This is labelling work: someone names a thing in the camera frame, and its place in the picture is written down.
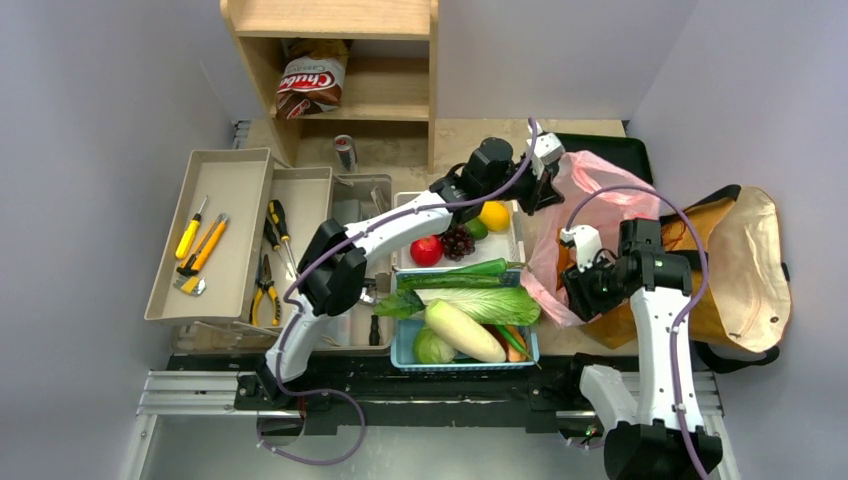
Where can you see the white perforated basket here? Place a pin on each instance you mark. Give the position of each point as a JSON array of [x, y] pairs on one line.
[[507, 244]]

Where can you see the beige toolbox tray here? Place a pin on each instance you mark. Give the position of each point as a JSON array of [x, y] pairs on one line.
[[237, 184]]

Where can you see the green leafy vegetable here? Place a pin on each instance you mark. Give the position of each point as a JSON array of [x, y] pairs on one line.
[[401, 304]]

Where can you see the long green bean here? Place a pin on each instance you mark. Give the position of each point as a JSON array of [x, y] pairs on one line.
[[513, 337]]

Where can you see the orange green mango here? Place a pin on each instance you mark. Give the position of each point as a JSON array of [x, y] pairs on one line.
[[477, 229]]

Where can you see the white daikon radish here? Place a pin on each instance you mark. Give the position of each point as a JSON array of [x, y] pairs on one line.
[[462, 333]]

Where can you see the silver drink can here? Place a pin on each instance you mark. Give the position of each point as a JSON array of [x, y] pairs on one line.
[[344, 147]]

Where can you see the beige toolbox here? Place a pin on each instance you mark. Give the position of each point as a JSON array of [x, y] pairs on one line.
[[309, 197]]

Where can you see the grey plastic case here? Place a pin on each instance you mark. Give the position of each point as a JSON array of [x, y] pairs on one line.
[[347, 211]]

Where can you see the brown Trader Joe's bag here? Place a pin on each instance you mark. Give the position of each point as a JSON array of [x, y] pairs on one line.
[[731, 241]]

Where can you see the yellow lemon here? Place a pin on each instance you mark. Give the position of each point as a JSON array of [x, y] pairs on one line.
[[495, 216]]

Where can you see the wooden shelf unit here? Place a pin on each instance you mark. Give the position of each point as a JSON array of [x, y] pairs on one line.
[[389, 98]]

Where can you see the blue perforated basket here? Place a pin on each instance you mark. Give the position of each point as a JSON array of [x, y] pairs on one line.
[[401, 349]]

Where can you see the black yellow screwdriver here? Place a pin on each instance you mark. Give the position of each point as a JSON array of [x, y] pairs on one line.
[[270, 235], [277, 218]]

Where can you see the green cucumber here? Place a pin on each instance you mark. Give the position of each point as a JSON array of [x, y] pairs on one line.
[[443, 281]]

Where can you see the yellow handled pliers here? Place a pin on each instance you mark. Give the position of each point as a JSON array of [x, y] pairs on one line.
[[265, 288]]

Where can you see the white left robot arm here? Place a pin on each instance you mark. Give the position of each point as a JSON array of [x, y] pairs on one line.
[[331, 273]]

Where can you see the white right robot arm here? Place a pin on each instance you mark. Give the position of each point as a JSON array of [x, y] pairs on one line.
[[659, 432]]

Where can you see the green napa cabbage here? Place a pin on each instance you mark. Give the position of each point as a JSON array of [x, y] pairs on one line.
[[503, 306]]

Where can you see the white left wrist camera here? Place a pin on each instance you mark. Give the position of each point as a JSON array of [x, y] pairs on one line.
[[544, 150]]

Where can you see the Chubs snack bag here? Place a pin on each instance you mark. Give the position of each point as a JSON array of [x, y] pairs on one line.
[[313, 78]]

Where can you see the orange utility knife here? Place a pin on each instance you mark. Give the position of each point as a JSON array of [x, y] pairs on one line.
[[196, 261]]

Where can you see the pink plastic grocery bag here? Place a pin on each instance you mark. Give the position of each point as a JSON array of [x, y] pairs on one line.
[[581, 174]]

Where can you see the black tray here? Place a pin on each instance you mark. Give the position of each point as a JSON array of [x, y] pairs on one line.
[[629, 154]]

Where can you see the small black screwdriver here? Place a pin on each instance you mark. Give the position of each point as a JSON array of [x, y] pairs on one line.
[[374, 338]]

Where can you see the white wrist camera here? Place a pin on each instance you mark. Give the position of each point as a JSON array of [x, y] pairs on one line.
[[585, 242], [544, 150]]

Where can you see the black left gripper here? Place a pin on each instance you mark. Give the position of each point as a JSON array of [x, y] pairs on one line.
[[540, 192]]

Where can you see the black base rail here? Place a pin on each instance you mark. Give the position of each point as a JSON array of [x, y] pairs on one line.
[[347, 390]]

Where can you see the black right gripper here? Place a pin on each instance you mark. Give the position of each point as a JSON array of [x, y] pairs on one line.
[[582, 296]]

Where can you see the dark purple grapes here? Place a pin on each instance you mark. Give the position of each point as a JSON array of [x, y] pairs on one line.
[[457, 243]]

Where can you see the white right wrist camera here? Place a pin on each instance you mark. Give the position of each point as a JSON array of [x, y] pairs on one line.
[[585, 242]]

